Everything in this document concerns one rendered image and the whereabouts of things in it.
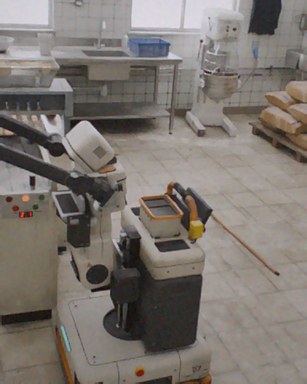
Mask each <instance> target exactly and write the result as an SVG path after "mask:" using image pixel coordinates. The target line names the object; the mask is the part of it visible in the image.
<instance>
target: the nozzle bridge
mask: <svg viewBox="0 0 307 384"><path fill-rule="evenodd" d="M8 94H9V95H10V97H9V110H6V100H7V99H8ZM19 95H20V100H19V105H20V108H19V109H20V110H16V109H17V108H16V102H17V99H18V98H19ZM40 95H41V101H40V105H41V108H40V110H38V108H37V101H38V99H40ZM27 99H30V110H27V105H26V102H27ZM0 112H2V113H4V114H7V115H41V114H61V115H62V135H63V137H65V136H66V135H67V134H68V133H69V132H70V116H73V115H74V91H73V89H71V88H70V86H69V84H68V83H67V81H66V79H65V78H54V80H53V82H52V85H51V87H11V88H0Z"/></svg>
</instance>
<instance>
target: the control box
mask: <svg viewBox="0 0 307 384"><path fill-rule="evenodd" d="M40 194H43V195H44V197H46V198H44V200H42V201H40V200H39V199H38V196H39V195H40ZM25 195H27V196H28V198H29V200H28V201H27V202H24V201H23V196H25ZM8 196H11V197H12V199H13V201H12V202H7V201H6V198H8ZM1 204H2V219H7V218H20V217H21V213H24V218H31V217H43V216H50V192H49V190H28V191H13V192H1ZM35 204H37V205H38V206H39V208H38V209H37V210H35V209H34V205H35ZM14 206H18V211H17V212H14V211H13V207H14ZM28 212H30V215H31V216H30V217H28Z"/></svg>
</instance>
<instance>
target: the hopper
mask: <svg viewBox="0 0 307 384"><path fill-rule="evenodd" d="M0 62H3V63H5V64H7V65H12V64H18V65H20V66H0V88H11V87H51V85H52V82H53V80H54V77H55V75H56V73H57V72H58V69H59V66H58V64H57V63H56V62H55V60H54V59H53V58H44V57H0ZM24 62H42V64H43V65H51V66H52V67H34V66H21V65H25V64H23V63H24Z"/></svg>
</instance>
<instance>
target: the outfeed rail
mask: <svg viewBox="0 0 307 384"><path fill-rule="evenodd" d="M37 148H38V152H39V154H40V157H41V160H42V161H44V162H48V163H50V159H49V155H48V153H47V151H46V150H45V149H43V147H41V146H39V145H38V144H37ZM50 164H51V163H50ZM48 181H49V184H50V189H51V191H52V192H53V191H56V190H58V183H57V182H54V181H52V180H49V179H48Z"/></svg>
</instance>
